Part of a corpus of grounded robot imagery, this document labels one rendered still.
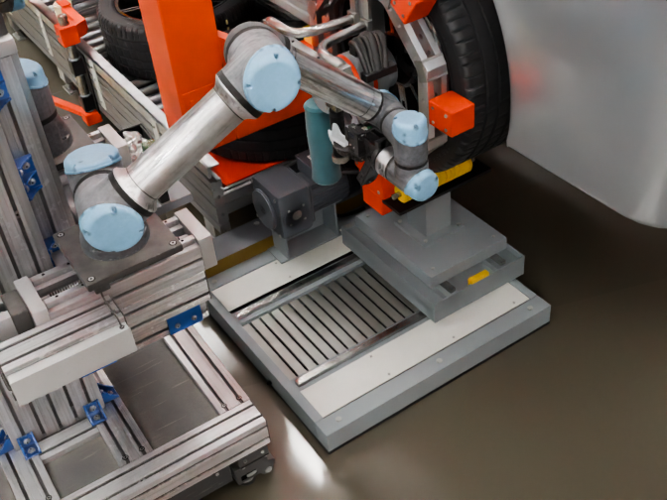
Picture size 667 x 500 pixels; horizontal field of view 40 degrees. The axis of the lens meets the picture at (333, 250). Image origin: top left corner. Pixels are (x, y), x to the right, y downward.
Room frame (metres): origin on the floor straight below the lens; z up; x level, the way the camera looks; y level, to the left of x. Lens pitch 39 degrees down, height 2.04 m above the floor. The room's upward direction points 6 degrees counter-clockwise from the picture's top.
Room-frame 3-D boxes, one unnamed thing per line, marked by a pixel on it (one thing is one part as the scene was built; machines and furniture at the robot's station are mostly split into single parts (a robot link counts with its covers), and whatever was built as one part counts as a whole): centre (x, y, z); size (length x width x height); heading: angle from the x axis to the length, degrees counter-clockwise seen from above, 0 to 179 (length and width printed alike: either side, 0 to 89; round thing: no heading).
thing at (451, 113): (1.93, -0.33, 0.85); 0.09 x 0.08 x 0.07; 30
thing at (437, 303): (2.28, -0.31, 0.13); 0.50 x 0.36 x 0.10; 30
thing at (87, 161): (1.61, 0.47, 0.98); 0.13 x 0.12 x 0.14; 17
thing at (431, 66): (2.20, -0.16, 0.85); 0.54 x 0.07 x 0.54; 30
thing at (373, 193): (2.22, -0.20, 0.48); 0.16 x 0.12 x 0.17; 120
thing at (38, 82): (2.05, 0.72, 0.98); 0.13 x 0.12 x 0.14; 104
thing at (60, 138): (2.05, 0.71, 0.87); 0.15 x 0.15 x 0.10
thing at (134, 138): (2.42, 0.58, 0.51); 0.20 x 0.14 x 0.13; 25
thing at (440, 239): (2.28, -0.31, 0.32); 0.40 x 0.30 x 0.28; 30
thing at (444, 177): (2.14, -0.31, 0.51); 0.29 x 0.06 x 0.06; 120
